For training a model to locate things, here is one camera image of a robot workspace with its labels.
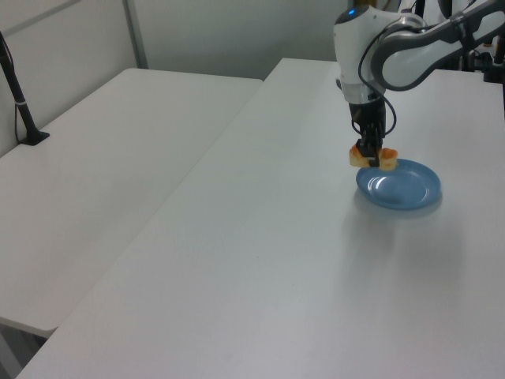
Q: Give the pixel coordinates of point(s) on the white side table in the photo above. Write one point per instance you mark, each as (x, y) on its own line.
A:
(98, 177)

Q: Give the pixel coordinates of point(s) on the black pole stand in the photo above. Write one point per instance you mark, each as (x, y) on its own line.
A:
(21, 106)

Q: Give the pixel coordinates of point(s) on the grey metal partition post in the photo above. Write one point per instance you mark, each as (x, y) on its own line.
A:
(135, 35)

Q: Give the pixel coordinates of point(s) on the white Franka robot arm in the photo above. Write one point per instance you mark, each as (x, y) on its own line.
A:
(402, 63)

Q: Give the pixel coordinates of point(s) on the bread with orange topping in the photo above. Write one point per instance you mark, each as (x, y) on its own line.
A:
(389, 160)

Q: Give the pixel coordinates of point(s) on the black background equipment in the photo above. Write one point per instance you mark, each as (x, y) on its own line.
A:
(493, 59)

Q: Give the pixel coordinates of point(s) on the blue plate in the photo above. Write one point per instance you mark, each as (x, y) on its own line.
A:
(398, 189)

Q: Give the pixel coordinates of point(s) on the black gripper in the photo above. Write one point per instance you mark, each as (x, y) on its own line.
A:
(367, 116)

